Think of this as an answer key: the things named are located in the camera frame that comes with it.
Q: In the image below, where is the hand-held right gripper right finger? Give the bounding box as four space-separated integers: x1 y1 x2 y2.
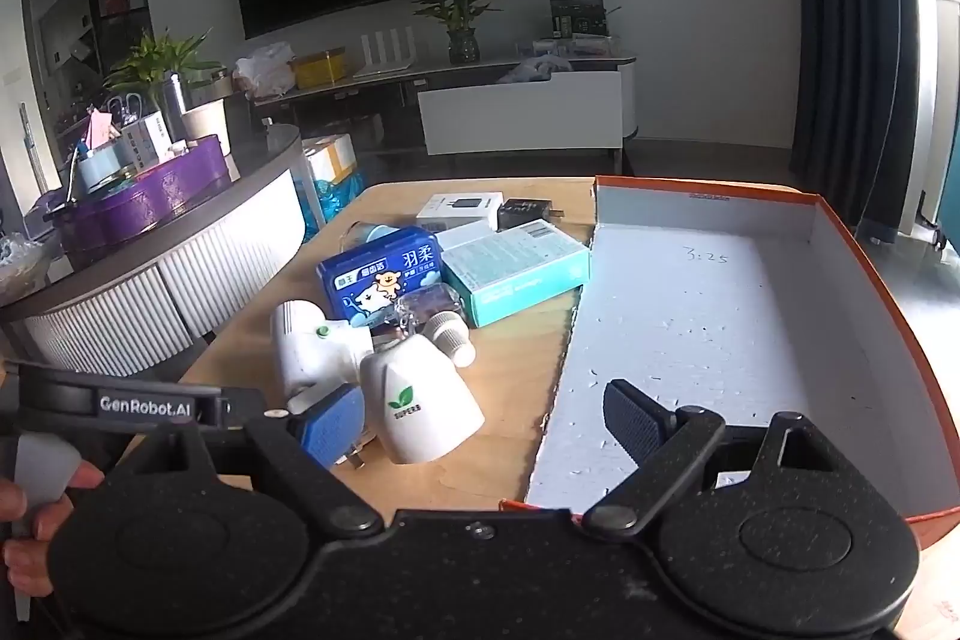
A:
581 377 835 537

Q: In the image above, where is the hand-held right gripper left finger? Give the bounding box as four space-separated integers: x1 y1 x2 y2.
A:
139 383 385 540

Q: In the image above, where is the orange cardboard box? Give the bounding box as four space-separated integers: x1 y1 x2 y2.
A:
499 175 960 551

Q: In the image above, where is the clear glass bottle ribbed cap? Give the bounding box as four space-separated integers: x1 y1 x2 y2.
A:
395 282 477 369

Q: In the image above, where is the teal and white carton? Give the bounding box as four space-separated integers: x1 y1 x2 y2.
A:
439 218 592 328

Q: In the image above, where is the person's left hand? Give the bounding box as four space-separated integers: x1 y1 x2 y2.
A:
0 458 106 600

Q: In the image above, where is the round grey ribbed table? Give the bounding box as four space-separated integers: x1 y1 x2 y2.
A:
0 122 306 378

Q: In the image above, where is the blue tissue pack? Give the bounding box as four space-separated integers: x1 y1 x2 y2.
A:
317 226 445 331

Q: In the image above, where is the clear plastic bag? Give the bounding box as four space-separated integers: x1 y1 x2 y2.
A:
0 231 57 304

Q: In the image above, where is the small clear cup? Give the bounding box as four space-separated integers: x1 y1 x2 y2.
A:
343 220 398 251

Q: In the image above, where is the blue plastic bag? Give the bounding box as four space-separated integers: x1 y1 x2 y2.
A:
295 169 366 245

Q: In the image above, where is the black charger plug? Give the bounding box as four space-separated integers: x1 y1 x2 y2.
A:
496 197 569 234

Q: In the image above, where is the pale blue tape roll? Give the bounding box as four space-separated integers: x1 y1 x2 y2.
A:
75 149 128 191

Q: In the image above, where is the small white carton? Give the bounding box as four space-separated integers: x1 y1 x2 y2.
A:
435 218 496 251

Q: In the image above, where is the small white box black picture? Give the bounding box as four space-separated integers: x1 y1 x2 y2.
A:
416 191 505 234

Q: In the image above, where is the white and blue carton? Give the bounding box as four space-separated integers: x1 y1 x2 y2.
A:
121 111 173 167

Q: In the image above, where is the white and tan cardboard box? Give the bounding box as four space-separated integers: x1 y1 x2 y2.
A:
300 134 359 185

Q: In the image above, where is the white plant pot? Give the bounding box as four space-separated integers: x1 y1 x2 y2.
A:
180 98 231 159

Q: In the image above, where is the steel bottle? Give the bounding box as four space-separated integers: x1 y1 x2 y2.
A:
160 72 190 148

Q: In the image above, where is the white cabinet drawer front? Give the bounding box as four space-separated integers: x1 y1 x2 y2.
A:
417 70 625 158

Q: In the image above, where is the leafy green plant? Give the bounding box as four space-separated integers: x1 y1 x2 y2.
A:
103 29 224 112

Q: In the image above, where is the white plastic bag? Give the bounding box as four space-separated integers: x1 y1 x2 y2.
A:
234 42 298 103

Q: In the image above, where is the yellow box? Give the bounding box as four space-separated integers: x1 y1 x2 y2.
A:
289 47 351 91

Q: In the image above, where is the blue white cloth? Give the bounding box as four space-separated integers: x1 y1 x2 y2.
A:
497 53 572 85

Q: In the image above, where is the clear plastic organiser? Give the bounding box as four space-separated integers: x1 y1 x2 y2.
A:
516 36 625 61

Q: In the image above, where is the white router with antennas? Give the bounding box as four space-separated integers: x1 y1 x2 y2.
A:
352 31 422 80

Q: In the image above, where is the long television cabinet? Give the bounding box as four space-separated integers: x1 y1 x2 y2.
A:
251 51 638 176

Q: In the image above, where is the green plant in glass vase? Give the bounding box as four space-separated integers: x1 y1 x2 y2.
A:
409 0 505 65

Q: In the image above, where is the dark blue curtain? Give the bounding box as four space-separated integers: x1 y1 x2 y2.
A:
786 0 916 240

